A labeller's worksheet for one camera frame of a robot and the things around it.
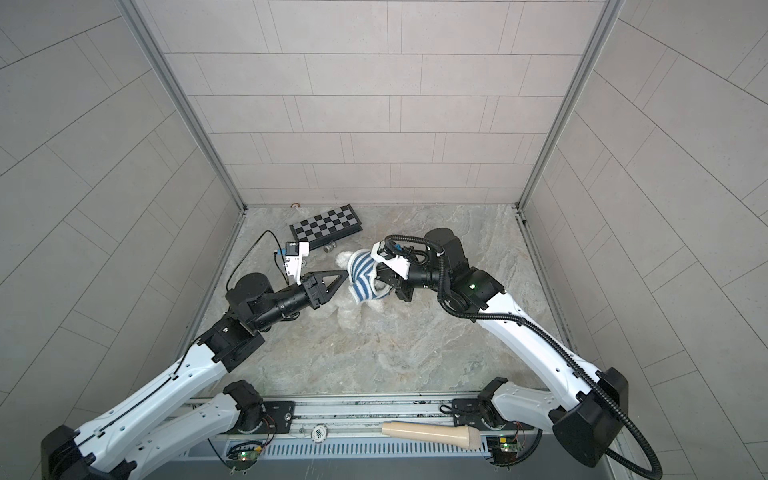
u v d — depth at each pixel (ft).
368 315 2.90
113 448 1.27
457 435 2.16
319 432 2.27
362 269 2.01
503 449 2.23
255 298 1.63
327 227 3.45
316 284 1.92
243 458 2.12
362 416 2.38
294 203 3.92
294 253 1.93
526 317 1.48
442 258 1.66
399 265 1.84
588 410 1.20
